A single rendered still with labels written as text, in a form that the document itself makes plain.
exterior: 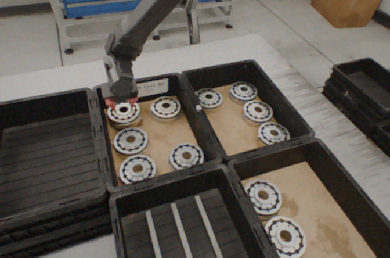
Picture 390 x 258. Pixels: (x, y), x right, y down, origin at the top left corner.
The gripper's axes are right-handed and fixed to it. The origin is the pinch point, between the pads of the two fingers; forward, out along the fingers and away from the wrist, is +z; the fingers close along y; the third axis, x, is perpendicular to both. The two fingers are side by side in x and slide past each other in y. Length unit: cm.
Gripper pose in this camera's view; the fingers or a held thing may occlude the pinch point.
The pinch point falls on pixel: (123, 108)
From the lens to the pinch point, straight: 93.3
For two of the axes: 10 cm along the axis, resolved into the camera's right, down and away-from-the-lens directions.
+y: 9.4, -2.1, 2.8
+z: -0.6, 6.9, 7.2
